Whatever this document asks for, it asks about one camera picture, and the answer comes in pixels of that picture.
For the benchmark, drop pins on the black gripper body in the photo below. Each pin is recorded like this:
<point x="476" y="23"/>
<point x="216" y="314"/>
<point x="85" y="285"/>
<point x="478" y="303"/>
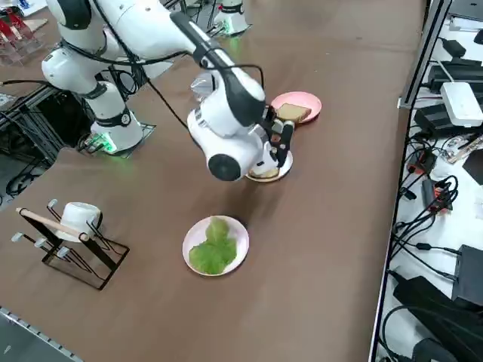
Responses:
<point x="268" y="118"/>

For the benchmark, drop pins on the brown-crust bread slice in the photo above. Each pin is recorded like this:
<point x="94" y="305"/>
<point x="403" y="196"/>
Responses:
<point x="296" y="112"/>
<point x="264" y="174"/>

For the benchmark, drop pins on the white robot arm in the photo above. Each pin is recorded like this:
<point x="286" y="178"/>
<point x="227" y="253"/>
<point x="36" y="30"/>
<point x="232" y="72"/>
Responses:
<point x="226" y="120"/>
<point x="230" y="15"/>

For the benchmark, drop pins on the pink round plate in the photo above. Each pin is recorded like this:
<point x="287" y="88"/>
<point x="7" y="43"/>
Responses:
<point x="298" y="99"/>

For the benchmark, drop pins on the white round plate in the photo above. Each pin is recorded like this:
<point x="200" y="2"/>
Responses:
<point x="285" y="173"/>

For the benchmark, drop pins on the pale pinkish round plate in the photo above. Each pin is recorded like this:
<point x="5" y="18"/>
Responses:
<point x="241" y="241"/>

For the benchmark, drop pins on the black wrist-mounted cylinder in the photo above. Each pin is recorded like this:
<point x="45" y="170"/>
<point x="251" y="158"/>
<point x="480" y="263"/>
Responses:
<point x="286" y="145"/>

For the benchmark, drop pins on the clear plastic food container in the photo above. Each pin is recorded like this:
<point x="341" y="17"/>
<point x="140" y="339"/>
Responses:
<point x="202" y="88"/>

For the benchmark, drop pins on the green lettuce leaf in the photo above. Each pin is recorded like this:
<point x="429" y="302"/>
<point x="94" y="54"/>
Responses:
<point x="213" y="250"/>

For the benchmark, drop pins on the red and black device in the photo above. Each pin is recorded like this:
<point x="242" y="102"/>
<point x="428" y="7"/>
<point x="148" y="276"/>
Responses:
<point x="420" y="162"/>

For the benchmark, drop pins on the large black power adapter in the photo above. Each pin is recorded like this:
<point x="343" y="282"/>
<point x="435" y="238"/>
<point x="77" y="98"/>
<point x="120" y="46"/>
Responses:
<point x="434" y="118"/>

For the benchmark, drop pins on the orange and black device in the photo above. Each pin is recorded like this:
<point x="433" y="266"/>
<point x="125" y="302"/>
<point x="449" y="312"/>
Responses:
<point x="439" y="198"/>

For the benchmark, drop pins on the black charger brick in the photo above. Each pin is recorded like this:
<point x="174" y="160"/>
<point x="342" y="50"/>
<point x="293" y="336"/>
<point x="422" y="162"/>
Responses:
<point x="454" y="47"/>

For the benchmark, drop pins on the patterned packet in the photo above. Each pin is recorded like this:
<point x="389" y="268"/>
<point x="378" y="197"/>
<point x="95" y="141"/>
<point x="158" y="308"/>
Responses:
<point x="468" y="147"/>

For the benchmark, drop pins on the white ceramic cup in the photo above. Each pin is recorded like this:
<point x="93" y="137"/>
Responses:
<point x="77" y="218"/>

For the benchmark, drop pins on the black flat box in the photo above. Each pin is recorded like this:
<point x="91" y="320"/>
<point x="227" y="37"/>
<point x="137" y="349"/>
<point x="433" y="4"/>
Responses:
<point x="469" y="271"/>

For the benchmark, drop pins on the black bag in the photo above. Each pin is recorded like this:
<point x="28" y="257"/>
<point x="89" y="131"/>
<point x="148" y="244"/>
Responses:
<point x="434" y="313"/>

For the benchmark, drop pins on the clear acrylic shelf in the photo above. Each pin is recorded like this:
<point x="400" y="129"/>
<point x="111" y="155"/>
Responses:
<point x="19" y="37"/>

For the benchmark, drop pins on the black metal frame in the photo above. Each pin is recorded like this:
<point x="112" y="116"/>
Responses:
<point x="37" y="124"/>

